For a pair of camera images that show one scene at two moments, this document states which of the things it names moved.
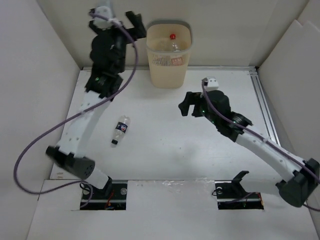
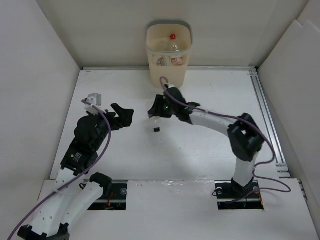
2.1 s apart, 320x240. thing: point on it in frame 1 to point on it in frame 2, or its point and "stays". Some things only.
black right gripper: (191, 98) to (159, 101)
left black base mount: (93, 198) stays
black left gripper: (139, 32) to (125, 115)
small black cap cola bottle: (121, 128) to (156, 121)
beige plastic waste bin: (169, 43) stays
